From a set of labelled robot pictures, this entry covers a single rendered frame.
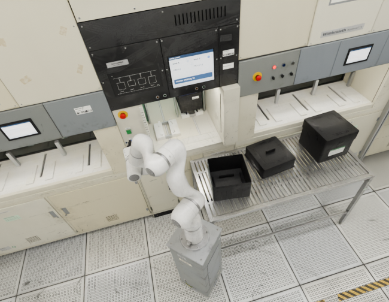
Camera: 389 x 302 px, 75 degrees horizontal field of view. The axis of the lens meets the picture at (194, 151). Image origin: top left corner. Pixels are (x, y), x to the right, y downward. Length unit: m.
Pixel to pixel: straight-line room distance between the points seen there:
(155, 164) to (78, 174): 1.22
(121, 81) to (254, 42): 0.87
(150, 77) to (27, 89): 0.70
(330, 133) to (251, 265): 1.31
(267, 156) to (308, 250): 1.02
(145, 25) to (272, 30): 0.78
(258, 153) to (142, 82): 1.05
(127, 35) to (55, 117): 0.70
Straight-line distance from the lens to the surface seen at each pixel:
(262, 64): 1.87
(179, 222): 1.41
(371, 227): 3.03
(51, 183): 2.33
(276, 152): 2.13
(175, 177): 1.26
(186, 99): 2.32
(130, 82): 1.68
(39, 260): 3.09
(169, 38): 1.60
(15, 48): 1.67
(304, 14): 1.91
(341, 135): 2.18
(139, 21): 1.55
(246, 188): 1.87
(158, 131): 2.30
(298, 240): 2.72
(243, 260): 2.55
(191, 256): 1.75
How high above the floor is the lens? 2.38
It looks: 46 degrees down
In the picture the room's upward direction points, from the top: 7 degrees counter-clockwise
